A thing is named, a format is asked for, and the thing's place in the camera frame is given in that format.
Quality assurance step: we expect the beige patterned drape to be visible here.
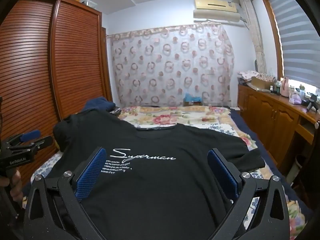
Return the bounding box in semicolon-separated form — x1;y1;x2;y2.
239;0;267;75

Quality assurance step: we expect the folded navy garment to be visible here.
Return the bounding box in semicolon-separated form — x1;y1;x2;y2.
81;96;117;113

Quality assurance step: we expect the wooden slatted wardrobe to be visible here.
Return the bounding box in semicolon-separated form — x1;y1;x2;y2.
0;0;113;188

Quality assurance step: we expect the sheer circle-patterned curtain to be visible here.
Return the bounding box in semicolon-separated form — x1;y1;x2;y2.
106;22;235;108

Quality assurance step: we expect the open cardboard box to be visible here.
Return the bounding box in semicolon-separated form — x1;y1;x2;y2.
251;74;275;89

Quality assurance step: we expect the black printed t-shirt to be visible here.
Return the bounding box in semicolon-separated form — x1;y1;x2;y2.
49;111;265;240

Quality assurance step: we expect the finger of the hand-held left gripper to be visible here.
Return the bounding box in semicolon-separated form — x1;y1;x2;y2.
14;135;54;154
4;129;42;147

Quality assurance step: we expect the black mini tripod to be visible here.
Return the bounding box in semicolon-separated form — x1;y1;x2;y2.
301;94;319;112

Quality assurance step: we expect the navy bed sheet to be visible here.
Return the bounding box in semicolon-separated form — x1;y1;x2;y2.
229;107;285;182

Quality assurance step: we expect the person's left hand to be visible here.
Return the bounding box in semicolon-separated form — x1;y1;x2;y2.
0;169;23;204

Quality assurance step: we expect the pink thermos jug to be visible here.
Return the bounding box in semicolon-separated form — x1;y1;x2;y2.
280;77;290;96

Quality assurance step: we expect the grey zebra window blind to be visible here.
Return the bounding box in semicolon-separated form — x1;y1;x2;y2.
264;0;320;81

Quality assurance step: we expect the grey trash bin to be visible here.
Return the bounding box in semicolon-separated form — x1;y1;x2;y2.
291;155;305;182

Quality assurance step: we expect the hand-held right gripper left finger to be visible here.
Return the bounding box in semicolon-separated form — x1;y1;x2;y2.
24;146;115;240

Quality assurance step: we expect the beige air conditioner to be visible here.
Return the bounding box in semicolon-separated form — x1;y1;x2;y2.
194;0;238;13

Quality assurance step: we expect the folded floral cloth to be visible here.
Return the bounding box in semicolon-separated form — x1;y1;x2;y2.
237;69;261;82

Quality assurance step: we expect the cream air deflector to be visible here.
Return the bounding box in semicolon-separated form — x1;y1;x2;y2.
192;9;242;23

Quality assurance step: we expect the long wooden sideboard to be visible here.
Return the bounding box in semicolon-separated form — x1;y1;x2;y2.
236;83;320;188

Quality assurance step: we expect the rose floral blanket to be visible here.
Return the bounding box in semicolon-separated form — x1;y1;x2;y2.
117;105;309;240

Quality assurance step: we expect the cardboard box with blue contents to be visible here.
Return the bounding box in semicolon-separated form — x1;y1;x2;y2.
183;92;203;107

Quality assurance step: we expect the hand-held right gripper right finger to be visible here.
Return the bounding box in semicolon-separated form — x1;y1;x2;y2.
207;148;290;240

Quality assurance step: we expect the wooden window frame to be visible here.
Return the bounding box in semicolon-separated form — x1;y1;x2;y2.
260;0;285;78

